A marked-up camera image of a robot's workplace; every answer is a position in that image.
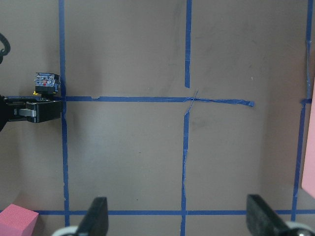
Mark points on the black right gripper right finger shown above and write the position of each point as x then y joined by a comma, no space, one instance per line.
261,220

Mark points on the pink foam cube near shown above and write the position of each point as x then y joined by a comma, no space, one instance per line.
17,221

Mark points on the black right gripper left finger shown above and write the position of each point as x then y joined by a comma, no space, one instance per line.
95,222

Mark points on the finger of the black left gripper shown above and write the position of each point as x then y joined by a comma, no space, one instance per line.
31,109

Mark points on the pink plastic bin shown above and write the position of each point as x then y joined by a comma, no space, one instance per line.
308,178

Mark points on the yellow push button switch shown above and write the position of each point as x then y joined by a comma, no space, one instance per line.
47,83

